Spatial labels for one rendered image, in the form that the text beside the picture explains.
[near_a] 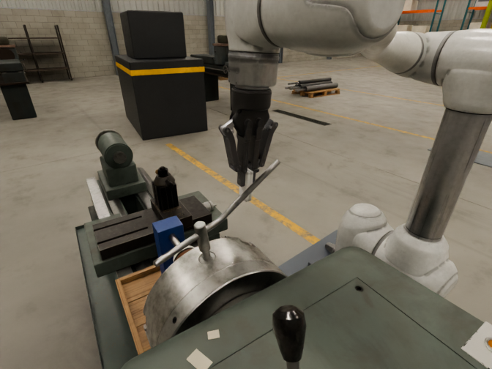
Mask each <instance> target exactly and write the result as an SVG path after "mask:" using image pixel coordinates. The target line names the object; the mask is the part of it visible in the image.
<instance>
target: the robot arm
mask: <svg viewBox="0 0 492 369"><path fill-rule="evenodd" d="M404 4H405V0H225V31H226V35H227V38H228V50H229V52H228V82H229V83H231V84H233V85H235V86H233V88H232V89H231V107H232V112H231V115H230V118H229V119H230V120H229V121H228V122H227V123H225V124H224V125H222V124H221V125H219V127H218V129H219V131H220V132H221V134H222V135H223V140H224V144H225V150H226V154H227V158H228V164H229V168H231V169H232V170H234V171H236V172H237V184H238V185H239V196H240V195H241V194H243V192H244V191H246V189H248V188H249V186H251V184H252V183H254V181H255V180H256V173H258V172H259V170H260V169H258V168H259V167H264V164H265V162H266V158H267V154H268V151H269V147H270V144H271V141H272V136H273V134H274V132H275V130H276V129H277V126H278V123H277V122H275V121H272V120H271V119H270V117H269V112H268V109H269V108H270V105H271V97H272V90H271V89H270V88H269V87H271V86H275V85H276V83H277V69H278V61H279V54H277V53H280V48H287V49H290V50H293V51H299V52H305V53H306V54H308V55H312V56H324V57H339V56H354V55H357V54H358V53H361V54H362V55H363V56H364V57H366V58H367V59H370V60H371V61H373V62H375V63H377V64H379V65H381V66H382V67H384V68H385V69H386V70H388V71H390V72H393V73H395V74H396V75H399V76H401V77H405V78H412V79H414V80H416V81H421V82H423V83H428V84H431V85H435V86H442V94H443V97H442V101H443V103H444V107H446V108H445V111H444V115H443V117H442V120H441V124H440V126H439V129H438V132H437V134H436V138H435V141H434V143H433V147H432V149H431V151H430V155H429V158H428V161H427V164H426V166H425V170H424V173H423V175H422V178H421V181H420V185H419V187H418V190H417V194H416V196H415V198H414V202H413V204H412V207H411V211H410V213H409V217H408V220H407V221H406V223H404V224H402V225H400V226H398V227H397V228H396V229H395V230H394V229H393V228H392V227H391V226H390V225H389V223H387V218H386V217H385V215H384V213H383V212H382V211H381V210H380V209H378V208H377V207H376V206H374V205H371V204H355V205H353V207H351V208H350V209H349V210H347V211H346V213H345V214H344V216H343V217H342V219H341V221H340V224H339V227H338V232H337V237H336V242H335V245H334V244H332V243H330V242H328V243H326V244H325V248H326V249H327V250H328V251H329V252H330V253H334V252H336V251H337V250H339V249H341V248H344V247H349V246H352V247H360V248H362V249H363V250H366V251H368V252H369V253H371V254H372V255H374V256H375V257H377V258H379V259H381V260H382V261H384V262H386V263H387V264H389V265H390V266H392V267H394V268H396V269H397V270H399V271H401V272H402V273H404V274H405V275H408V276H409V277H411V278H412V279H414V280H416V281H417V282H418V283H421V284H422V285H424V286H425V287H427V288H429V289H430V290H431V291H434V292H435V293H437V294H438V295H440V296H441V297H444V298H445V297H446V295H448V294H449V292H450V291H451V290H452V288H453V287H454V286H455V284H456V283H457V282H458V271H457V269H456V266H455V264H454V263H453V262H452V261H451V260H449V259H448V258H449V251H448V250H449V245H448V243H447V240H446V239H445V237H444V235H443V234H444V231H445V228H446V227H447V224H448V222H449V220H450V217H451V214H452V212H453V209H454V208H455V205H456V203H457V200H458V198H459V195H460V194H461V191H462V189H463V186H464V184H465V181H466V178H467V176H468V175H469V172H470V170H471V169H472V166H473V164H474V161H475V159H476V156H477V154H478V151H479V150H480V147H481V145H482V142H483V140H484V137H485V135H486V133H487V131H488V128H489V126H490V123H491V121H492V29H467V30H458V31H435V32H427V33H425V34H423V33H420V32H412V31H397V29H398V21H399V19H400V16H401V13H402V11H403V8H404ZM234 128H235V130H236V137H237V150H236V142H235V138H234V135H233V133H234Z"/></svg>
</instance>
